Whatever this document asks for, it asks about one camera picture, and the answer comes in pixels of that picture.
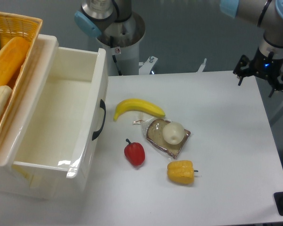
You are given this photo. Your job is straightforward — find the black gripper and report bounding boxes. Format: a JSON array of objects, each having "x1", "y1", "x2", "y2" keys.
[{"x1": 233, "y1": 46, "x2": 283, "y2": 98}]

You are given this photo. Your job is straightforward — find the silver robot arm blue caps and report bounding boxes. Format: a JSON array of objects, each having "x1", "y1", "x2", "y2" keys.
[{"x1": 219, "y1": 0, "x2": 283, "y2": 97}]

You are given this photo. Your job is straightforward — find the white pear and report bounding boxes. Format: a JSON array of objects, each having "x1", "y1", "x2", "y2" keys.
[{"x1": 162, "y1": 121, "x2": 185, "y2": 145}]

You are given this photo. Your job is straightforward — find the bagged brown bread slice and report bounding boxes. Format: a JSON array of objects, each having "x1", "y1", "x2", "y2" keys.
[{"x1": 132, "y1": 117, "x2": 193, "y2": 160}]

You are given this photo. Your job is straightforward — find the yellow bell pepper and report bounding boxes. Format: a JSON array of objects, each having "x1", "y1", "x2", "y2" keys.
[{"x1": 167, "y1": 160, "x2": 195, "y2": 185}]

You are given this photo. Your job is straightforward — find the yellow banana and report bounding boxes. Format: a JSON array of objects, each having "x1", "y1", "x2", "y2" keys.
[{"x1": 113, "y1": 98, "x2": 165, "y2": 121}]

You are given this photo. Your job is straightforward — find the red bell pepper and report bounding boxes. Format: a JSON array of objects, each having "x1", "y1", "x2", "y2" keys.
[{"x1": 124, "y1": 138, "x2": 146, "y2": 167}]

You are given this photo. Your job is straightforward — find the white plastic drawer box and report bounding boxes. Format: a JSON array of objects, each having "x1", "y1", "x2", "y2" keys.
[{"x1": 0, "y1": 35, "x2": 108, "y2": 199}]

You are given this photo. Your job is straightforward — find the yellow woven basket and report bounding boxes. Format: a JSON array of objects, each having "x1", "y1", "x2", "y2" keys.
[{"x1": 0, "y1": 12, "x2": 43, "y2": 137}]

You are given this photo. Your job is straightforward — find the orange baguette loaf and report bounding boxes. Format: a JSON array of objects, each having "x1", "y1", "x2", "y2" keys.
[{"x1": 0, "y1": 37, "x2": 30, "y2": 86}]

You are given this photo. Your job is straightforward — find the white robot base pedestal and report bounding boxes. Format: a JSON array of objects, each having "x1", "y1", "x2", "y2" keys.
[{"x1": 73, "y1": 0, "x2": 146, "y2": 76}]

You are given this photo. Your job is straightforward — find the black drawer handle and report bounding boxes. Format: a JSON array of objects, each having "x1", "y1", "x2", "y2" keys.
[{"x1": 92, "y1": 99, "x2": 106, "y2": 141}]

